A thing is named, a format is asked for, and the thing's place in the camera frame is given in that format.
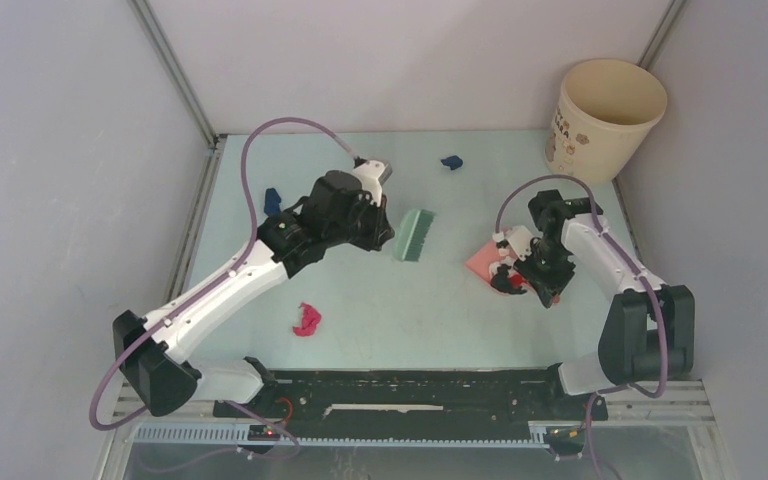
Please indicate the magenta paper scrap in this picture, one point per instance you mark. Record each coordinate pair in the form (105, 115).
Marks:
(309, 321)

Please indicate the dark blue paper scrap top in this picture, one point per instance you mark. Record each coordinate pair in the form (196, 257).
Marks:
(452, 162)

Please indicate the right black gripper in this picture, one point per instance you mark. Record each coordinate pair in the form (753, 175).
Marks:
(548, 287)

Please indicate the black paper scrap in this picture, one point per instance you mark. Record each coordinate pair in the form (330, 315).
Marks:
(499, 280)

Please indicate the white cable duct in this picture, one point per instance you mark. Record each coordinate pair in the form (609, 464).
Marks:
(242, 434)

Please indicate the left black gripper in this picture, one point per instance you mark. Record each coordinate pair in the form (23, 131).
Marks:
(381, 230)

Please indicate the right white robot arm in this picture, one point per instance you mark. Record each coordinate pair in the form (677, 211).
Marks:
(649, 331)

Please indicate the pink dustpan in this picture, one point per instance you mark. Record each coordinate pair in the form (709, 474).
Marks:
(485, 262)

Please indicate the dark blue paper scrap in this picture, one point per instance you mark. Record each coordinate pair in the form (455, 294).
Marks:
(272, 202)
(452, 162)

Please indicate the green hand brush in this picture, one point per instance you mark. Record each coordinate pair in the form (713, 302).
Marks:
(411, 235)

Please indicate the dark blue paper scrap left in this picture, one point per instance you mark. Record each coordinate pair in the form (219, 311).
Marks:
(272, 202)

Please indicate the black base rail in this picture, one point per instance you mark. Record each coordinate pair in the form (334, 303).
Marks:
(496, 404)

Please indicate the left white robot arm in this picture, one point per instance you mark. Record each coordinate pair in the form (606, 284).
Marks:
(153, 350)

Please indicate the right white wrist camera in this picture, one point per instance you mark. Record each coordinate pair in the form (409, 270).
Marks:
(514, 244)

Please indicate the beige plastic bucket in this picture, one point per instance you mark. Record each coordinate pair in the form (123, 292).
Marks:
(605, 110)

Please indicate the red paper scrap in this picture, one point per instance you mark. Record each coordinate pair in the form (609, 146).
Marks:
(518, 283)

